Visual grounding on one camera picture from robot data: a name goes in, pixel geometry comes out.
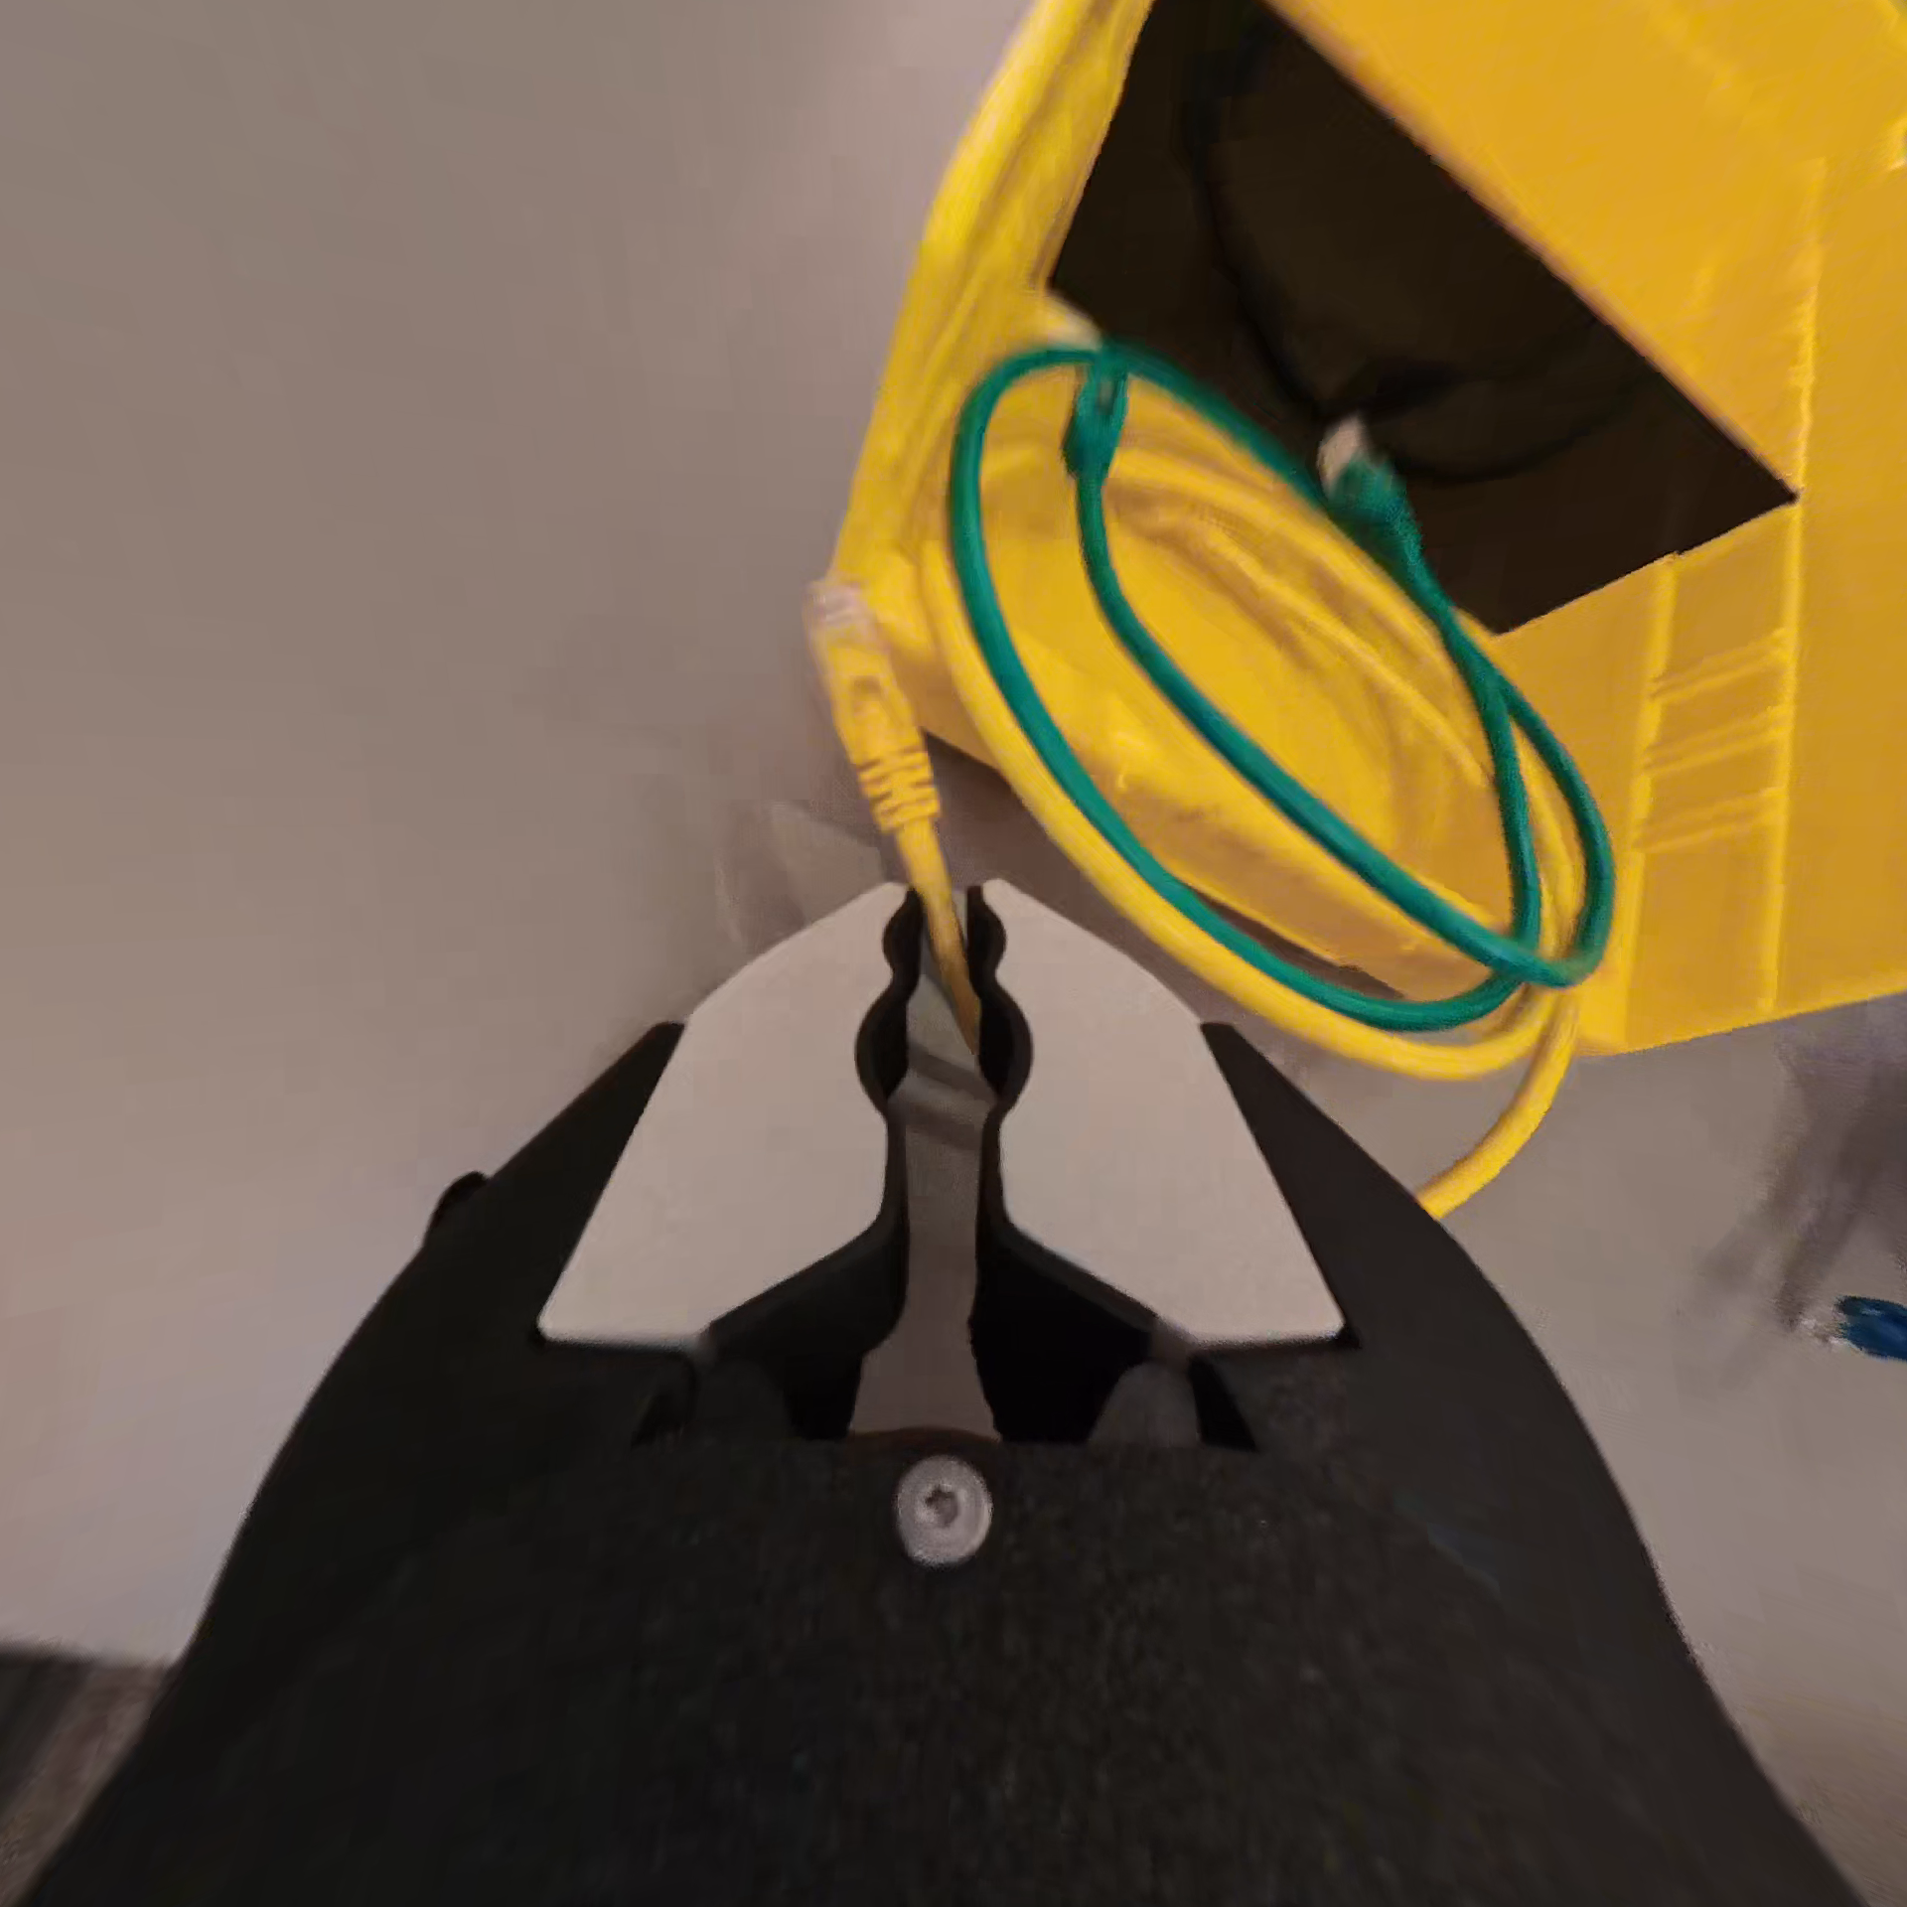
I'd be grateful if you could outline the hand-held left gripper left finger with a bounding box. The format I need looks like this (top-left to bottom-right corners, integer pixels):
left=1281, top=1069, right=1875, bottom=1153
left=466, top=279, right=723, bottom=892
left=536, top=879, right=925, bottom=1439

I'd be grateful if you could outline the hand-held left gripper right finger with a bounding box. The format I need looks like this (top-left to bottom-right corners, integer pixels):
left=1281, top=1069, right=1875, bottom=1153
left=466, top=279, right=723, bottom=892
left=965, top=877, right=1348, bottom=1439

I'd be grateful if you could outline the yellow storage bin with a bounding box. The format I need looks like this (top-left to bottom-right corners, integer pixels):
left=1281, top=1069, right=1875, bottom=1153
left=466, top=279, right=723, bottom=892
left=822, top=0, right=1907, bottom=1055

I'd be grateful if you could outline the yellow ethernet cable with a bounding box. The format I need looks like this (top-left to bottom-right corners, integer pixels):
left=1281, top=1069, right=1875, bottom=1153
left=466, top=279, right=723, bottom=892
left=800, top=295, right=1591, bottom=1228

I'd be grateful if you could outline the green ethernet cable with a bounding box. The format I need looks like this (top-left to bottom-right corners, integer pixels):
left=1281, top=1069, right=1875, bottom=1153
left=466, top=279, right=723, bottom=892
left=947, top=340, right=1621, bottom=1036

